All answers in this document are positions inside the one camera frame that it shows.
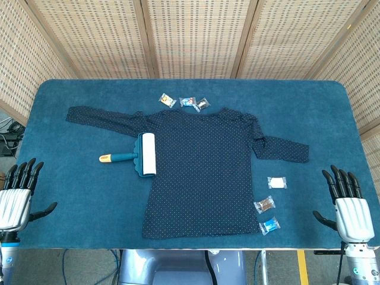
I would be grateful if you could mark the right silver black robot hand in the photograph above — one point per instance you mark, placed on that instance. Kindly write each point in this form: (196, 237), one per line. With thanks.
(354, 219)

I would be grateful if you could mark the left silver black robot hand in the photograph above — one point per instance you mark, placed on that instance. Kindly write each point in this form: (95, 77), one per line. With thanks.
(15, 207)

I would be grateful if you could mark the teal lint roller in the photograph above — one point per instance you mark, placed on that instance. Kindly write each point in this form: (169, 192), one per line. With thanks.
(148, 154)

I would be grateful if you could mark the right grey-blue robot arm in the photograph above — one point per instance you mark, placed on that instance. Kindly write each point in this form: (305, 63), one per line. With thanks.
(360, 261)

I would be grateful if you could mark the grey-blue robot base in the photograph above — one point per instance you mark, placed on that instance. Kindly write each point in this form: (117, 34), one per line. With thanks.
(139, 267)

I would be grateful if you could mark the dark navy polka dot shirt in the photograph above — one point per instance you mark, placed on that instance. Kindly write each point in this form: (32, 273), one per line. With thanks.
(202, 166)

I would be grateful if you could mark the teal carpet table cover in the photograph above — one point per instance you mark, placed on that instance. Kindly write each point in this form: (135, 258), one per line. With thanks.
(74, 202)

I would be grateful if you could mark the blue white snack packet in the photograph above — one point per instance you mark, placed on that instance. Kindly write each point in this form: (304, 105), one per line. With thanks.
(269, 226)

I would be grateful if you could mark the brown biscuit snack packet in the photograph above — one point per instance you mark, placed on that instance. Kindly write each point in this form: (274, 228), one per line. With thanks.
(264, 205)

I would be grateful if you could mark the white table leg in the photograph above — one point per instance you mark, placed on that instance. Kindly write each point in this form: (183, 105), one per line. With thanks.
(263, 267)

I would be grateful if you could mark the yellow snack packet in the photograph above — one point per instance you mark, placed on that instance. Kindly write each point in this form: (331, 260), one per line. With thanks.
(167, 100)

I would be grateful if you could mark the dark brown snack packet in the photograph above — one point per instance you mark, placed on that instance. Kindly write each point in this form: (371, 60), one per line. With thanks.
(202, 104)

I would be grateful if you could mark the blue red snack packet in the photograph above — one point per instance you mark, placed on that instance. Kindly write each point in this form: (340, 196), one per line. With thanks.
(187, 101)

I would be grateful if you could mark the woven bamboo folding screen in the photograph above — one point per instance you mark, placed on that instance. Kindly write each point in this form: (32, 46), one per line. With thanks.
(196, 38)

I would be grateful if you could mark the black under-table bracket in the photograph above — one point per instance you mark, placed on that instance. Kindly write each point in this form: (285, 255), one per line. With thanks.
(328, 252)

